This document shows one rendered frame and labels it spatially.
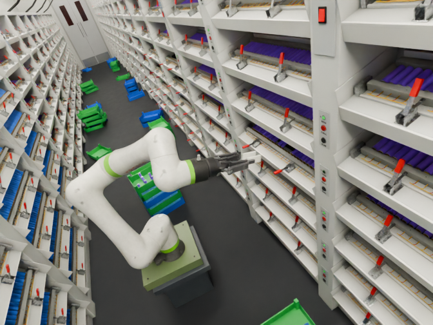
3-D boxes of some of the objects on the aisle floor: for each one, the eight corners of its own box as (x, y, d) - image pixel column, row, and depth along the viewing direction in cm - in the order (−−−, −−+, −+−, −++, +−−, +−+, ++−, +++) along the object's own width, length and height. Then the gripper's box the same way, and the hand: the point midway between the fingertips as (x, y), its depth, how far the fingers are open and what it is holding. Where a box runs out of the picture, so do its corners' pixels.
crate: (154, 222, 216) (151, 216, 211) (146, 209, 231) (142, 203, 226) (185, 202, 226) (182, 196, 221) (175, 191, 241) (173, 185, 236)
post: (258, 224, 189) (174, -138, 85) (250, 215, 197) (167, -125, 93) (280, 211, 193) (227, -148, 90) (272, 203, 201) (216, -136, 97)
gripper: (214, 169, 91) (270, 156, 100) (197, 150, 104) (249, 140, 112) (214, 187, 95) (268, 173, 103) (198, 166, 108) (247, 155, 116)
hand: (251, 157), depth 107 cm, fingers open, 3 cm apart
